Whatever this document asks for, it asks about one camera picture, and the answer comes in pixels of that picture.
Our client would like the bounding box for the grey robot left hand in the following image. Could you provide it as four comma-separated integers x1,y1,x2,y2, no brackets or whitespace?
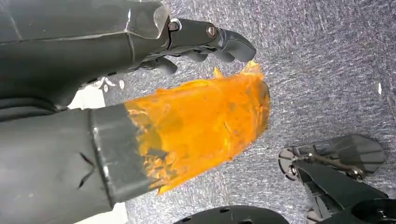
0,0,271,224

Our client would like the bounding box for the black robot foot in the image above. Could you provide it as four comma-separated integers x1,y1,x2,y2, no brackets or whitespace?
277,133,396,224
173,205,290,224

